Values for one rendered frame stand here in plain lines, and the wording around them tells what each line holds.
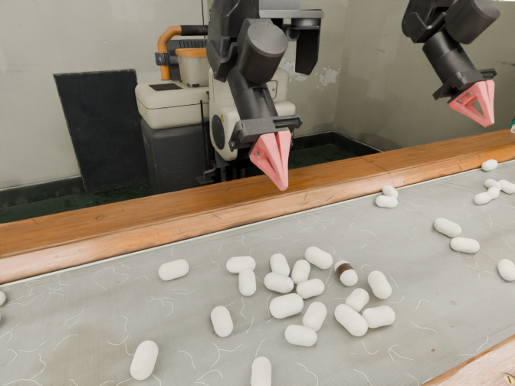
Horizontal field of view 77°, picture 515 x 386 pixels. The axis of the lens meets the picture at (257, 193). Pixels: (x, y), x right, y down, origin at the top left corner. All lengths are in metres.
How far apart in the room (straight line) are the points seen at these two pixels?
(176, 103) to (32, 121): 1.32
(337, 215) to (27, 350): 0.43
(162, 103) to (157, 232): 0.71
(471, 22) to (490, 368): 0.56
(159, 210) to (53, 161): 1.91
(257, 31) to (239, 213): 0.26
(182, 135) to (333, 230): 0.79
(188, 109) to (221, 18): 0.67
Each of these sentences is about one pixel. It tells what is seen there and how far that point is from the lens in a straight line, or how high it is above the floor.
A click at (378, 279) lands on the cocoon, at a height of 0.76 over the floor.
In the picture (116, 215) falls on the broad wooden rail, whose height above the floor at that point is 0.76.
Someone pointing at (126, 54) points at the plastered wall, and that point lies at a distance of 2.28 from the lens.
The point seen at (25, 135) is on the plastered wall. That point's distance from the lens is 2.36.
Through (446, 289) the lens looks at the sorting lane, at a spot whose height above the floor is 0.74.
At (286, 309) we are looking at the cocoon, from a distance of 0.36.
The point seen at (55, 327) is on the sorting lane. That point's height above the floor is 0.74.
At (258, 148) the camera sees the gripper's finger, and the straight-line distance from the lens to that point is 0.48.
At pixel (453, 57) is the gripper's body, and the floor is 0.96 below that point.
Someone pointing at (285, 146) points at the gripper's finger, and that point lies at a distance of 0.46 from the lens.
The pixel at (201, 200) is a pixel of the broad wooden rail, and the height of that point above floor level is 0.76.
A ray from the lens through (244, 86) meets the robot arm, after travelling 0.51.
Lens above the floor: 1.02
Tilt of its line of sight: 28 degrees down
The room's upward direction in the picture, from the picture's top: straight up
